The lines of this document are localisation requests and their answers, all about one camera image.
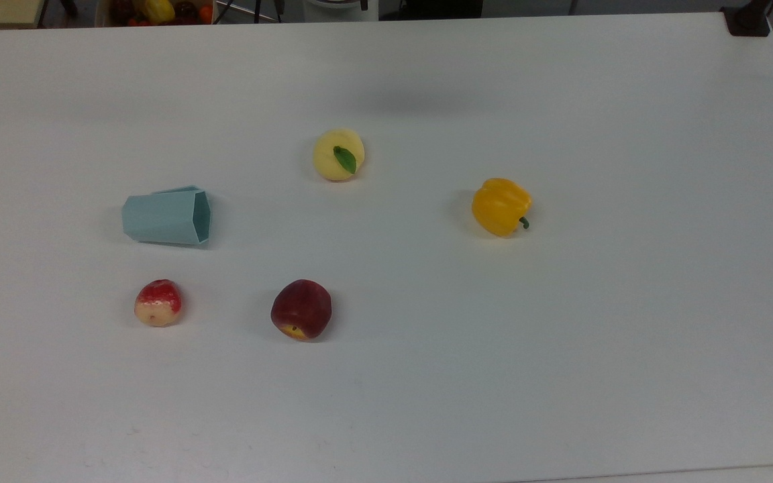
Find box of toy fruit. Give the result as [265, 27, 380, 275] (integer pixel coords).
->
[95, 0, 216, 28]

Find black table clamp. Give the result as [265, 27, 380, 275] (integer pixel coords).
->
[721, 0, 773, 38]

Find black tripod legs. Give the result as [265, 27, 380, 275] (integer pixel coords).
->
[215, 0, 284, 25]

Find yellow bell pepper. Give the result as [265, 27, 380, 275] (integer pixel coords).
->
[472, 178, 533, 237]

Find light blue faceted mug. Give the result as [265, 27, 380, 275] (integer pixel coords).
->
[121, 186, 213, 246]

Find red and cream strawberry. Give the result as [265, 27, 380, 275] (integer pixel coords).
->
[134, 279, 183, 328]

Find dark red apple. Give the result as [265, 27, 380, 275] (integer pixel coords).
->
[270, 279, 333, 341]

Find yellow peach with green leaf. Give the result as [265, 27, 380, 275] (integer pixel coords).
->
[313, 129, 366, 182]

